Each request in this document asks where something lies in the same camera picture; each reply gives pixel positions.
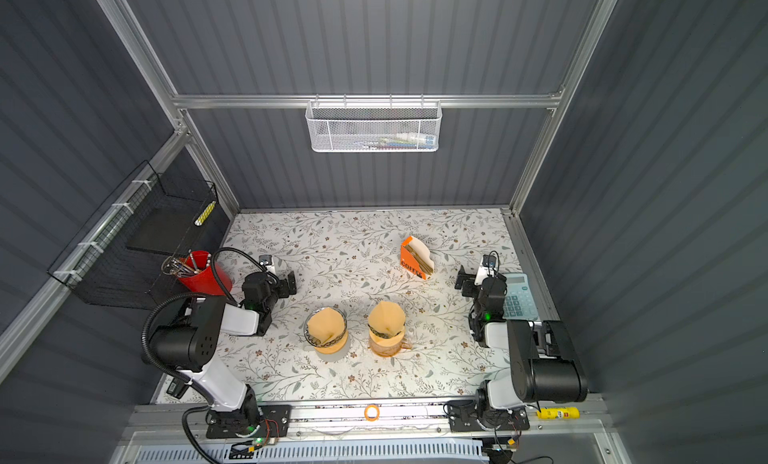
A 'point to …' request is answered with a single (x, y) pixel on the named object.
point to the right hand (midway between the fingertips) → (483, 270)
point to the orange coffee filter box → (415, 258)
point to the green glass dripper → (384, 336)
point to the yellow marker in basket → (205, 213)
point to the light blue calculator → (519, 302)
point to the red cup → (205, 281)
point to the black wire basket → (117, 260)
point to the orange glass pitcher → (388, 350)
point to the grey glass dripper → (315, 341)
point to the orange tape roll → (377, 409)
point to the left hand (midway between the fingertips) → (276, 273)
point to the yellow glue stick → (558, 413)
